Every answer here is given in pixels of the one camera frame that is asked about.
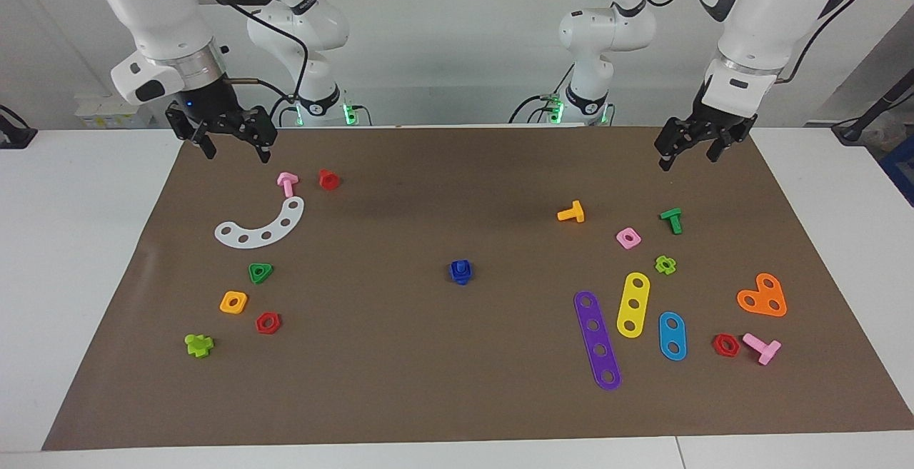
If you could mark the black stand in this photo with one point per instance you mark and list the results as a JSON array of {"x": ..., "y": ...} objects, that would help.
[{"x": 857, "y": 126}]

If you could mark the blue two-hole plastic plate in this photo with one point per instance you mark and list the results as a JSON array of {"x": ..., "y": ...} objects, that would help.
[{"x": 672, "y": 336}]

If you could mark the purple four-hole plastic plate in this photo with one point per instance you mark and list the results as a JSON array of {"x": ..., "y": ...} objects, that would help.
[{"x": 596, "y": 338}]

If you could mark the pink square plastic nut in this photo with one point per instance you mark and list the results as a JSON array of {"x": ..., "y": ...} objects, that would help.
[{"x": 621, "y": 239}]

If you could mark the orange heart-shaped plastic plate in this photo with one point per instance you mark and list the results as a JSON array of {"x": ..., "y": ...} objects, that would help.
[{"x": 762, "y": 295}]

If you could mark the orange square plastic nut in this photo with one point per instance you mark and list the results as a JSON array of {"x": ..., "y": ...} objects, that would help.
[{"x": 225, "y": 303}]

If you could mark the green plastic screw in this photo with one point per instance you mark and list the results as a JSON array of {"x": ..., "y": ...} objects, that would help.
[{"x": 673, "y": 223}]

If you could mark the pink plastic screw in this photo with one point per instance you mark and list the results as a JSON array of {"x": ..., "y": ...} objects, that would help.
[
  {"x": 287, "y": 180},
  {"x": 767, "y": 351}
]

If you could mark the blue plastic screw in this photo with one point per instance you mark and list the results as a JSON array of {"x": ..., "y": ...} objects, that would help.
[{"x": 461, "y": 280}]

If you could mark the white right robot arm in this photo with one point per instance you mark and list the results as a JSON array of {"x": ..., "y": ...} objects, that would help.
[{"x": 164, "y": 19}]

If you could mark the green triangular plastic nut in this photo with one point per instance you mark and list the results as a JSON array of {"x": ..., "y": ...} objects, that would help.
[{"x": 252, "y": 278}]

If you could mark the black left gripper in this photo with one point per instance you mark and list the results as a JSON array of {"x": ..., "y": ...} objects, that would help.
[{"x": 703, "y": 126}]

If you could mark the lime green cross nut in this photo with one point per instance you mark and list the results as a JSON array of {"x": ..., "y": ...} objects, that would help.
[{"x": 660, "y": 265}]

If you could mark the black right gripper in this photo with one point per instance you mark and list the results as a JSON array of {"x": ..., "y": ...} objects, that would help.
[{"x": 214, "y": 108}]

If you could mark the orange plastic screw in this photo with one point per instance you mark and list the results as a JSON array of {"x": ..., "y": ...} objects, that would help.
[{"x": 575, "y": 212}]

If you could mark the white cardboard box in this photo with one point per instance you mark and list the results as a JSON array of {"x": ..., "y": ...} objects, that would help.
[{"x": 107, "y": 113}]

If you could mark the red hexagonal plastic nut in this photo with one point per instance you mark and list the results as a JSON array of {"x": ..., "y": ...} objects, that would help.
[
  {"x": 260, "y": 324},
  {"x": 717, "y": 345}
]

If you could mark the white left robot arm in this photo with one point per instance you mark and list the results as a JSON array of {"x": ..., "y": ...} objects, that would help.
[{"x": 757, "y": 19}]

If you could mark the brown table mat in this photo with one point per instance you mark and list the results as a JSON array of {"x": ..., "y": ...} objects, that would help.
[{"x": 457, "y": 383}]

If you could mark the lime green cross-head screw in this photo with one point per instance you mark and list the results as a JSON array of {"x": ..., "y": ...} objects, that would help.
[{"x": 198, "y": 346}]

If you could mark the red plastic screw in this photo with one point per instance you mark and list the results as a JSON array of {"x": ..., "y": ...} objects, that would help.
[{"x": 328, "y": 180}]

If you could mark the yellow three-hole plastic plate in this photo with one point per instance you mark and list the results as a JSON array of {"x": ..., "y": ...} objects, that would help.
[{"x": 635, "y": 294}]

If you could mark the blue crate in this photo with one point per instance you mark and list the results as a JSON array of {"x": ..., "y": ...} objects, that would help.
[{"x": 901, "y": 165}]

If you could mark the white curved five-hole plate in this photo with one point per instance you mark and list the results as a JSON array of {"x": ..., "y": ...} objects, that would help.
[{"x": 275, "y": 230}]

